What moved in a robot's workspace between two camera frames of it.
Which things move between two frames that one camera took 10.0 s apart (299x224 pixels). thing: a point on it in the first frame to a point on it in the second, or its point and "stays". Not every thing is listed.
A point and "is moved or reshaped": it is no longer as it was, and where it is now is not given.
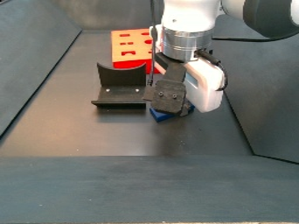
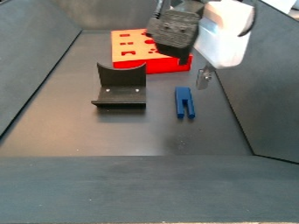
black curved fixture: [124, 87] stays
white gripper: [204, 85] to [221, 36]
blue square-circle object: [164, 115] is moved or reshaped
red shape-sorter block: [132, 50] stays
